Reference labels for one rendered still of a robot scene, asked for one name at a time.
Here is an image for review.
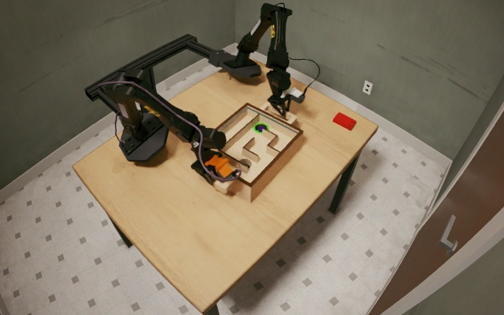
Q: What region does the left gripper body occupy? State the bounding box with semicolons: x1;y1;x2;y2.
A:
267;86;302;104

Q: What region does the wooden maze board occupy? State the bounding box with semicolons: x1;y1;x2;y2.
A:
211;102;304;203

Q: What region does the red rectangular block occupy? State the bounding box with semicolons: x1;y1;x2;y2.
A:
333;112;357;131

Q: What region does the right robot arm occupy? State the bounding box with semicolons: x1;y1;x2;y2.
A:
106;69;226;156

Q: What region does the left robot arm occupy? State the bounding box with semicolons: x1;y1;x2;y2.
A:
223;3;292;91

